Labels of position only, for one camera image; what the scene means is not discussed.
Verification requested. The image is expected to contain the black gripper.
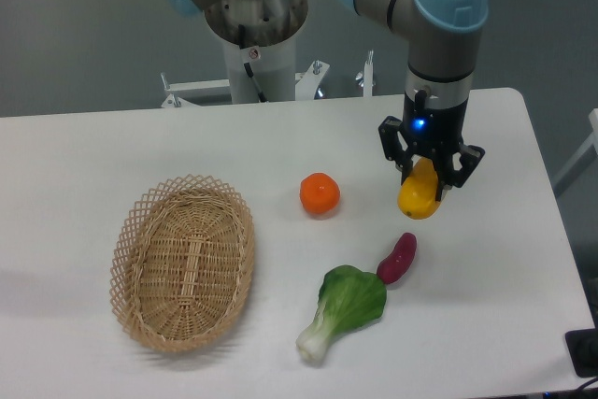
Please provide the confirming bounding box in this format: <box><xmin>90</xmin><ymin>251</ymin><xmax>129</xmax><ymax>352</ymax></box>
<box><xmin>378</xmin><ymin>94</ymin><xmax>485</xmax><ymax>202</ymax></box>

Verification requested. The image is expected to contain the yellow mango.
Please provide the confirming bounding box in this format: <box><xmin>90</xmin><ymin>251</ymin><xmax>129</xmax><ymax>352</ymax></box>
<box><xmin>397</xmin><ymin>158</ymin><xmax>441</xmax><ymax>220</ymax></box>

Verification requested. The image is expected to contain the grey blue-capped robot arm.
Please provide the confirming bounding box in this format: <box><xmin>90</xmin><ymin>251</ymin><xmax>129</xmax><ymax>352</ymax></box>
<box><xmin>169</xmin><ymin>0</ymin><xmax>489</xmax><ymax>199</ymax></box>

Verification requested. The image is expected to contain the orange tangerine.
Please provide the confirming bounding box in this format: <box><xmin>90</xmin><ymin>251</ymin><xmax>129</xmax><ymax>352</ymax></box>
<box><xmin>299</xmin><ymin>172</ymin><xmax>341</xmax><ymax>219</ymax></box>

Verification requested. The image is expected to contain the purple sweet potato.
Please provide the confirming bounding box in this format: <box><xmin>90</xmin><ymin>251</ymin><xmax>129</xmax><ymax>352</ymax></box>
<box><xmin>377</xmin><ymin>233</ymin><xmax>418</xmax><ymax>285</ymax></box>

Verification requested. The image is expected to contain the green bok choy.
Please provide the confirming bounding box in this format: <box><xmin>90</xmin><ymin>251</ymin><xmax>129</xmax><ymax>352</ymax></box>
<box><xmin>295</xmin><ymin>264</ymin><xmax>387</xmax><ymax>364</ymax></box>

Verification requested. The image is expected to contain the black device at edge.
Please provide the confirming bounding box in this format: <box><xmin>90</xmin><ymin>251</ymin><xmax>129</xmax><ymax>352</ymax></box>
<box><xmin>564</xmin><ymin>328</ymin><xmax>597</xmax><ymax>378</ymax></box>

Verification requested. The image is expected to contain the woven wicker basket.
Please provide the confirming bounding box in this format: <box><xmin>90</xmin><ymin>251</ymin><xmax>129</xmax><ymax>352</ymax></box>
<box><xmin>109</xmin><ymin>175</ymin><xmax>255</xmax><ymax>352</ymax></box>

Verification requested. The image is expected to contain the white frame at right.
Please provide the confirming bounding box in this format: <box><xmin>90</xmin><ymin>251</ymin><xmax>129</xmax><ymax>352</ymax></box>
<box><xmin>552</xmin><ymin>108</ymin><xmax>597</xmax><ymax>198</ymax></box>

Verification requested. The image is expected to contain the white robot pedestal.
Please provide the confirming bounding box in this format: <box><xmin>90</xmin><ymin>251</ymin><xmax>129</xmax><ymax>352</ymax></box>
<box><xmin>161</xmin><ymin>40</ymin><xmax>377</xmax><ymax>108</ymax></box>

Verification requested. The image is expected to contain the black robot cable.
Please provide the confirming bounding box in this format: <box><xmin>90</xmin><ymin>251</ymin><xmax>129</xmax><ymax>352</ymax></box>
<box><xmin>237</xmin><ymin>23</ymin><xmax>269</xmax><ymax>104</ymax></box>

